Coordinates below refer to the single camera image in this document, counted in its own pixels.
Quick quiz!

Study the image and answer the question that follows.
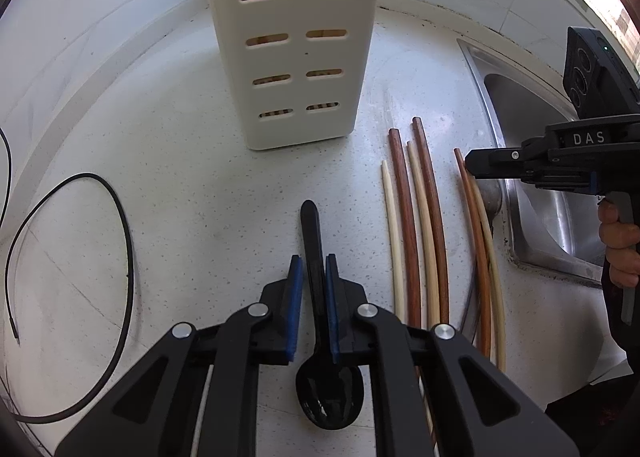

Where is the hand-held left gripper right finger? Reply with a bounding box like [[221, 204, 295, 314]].
[[325, 253, 573, 457]]

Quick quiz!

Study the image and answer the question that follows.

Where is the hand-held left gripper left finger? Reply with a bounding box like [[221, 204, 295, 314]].
[[54, 254, 304, 457]]

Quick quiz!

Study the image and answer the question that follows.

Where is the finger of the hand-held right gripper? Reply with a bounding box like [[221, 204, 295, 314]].
[[465, 137, 599, 195]]

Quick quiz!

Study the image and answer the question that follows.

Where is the black plastic spoon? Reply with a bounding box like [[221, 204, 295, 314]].
[[295, 200, 364, 431]]

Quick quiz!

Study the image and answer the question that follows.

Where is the light brown chopstick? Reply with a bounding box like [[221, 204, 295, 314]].
[[453, 148, 493, 358]]

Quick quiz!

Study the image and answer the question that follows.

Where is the cream chopstick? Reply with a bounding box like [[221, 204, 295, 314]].
[[381, 160, 407, 318], [406, 140, 441, 330], [470, 180, 507, 372]]

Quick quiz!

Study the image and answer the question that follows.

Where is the dark brown chopstick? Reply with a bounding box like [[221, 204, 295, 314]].
[[411, 117, 450, 327], [388, 128, 422, 330]]

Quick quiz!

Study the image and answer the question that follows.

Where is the white utensil holder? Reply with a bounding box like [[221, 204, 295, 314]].
[[194, 0, 386, 152]]

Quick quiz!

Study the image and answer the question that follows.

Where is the person's right hand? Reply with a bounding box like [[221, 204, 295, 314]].
[[598, 200, 640, 290]]

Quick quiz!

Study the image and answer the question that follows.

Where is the stainless steel sink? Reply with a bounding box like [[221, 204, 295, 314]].
[[456, 37, 640, 288]]

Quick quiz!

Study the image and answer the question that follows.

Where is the person's dark clothing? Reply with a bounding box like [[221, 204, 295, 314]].
[[545, 372, 640, 443]]

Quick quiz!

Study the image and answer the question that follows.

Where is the black cable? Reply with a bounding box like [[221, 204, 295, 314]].
[[0, 127, 13, 230], [0, 173, 135, 424]]

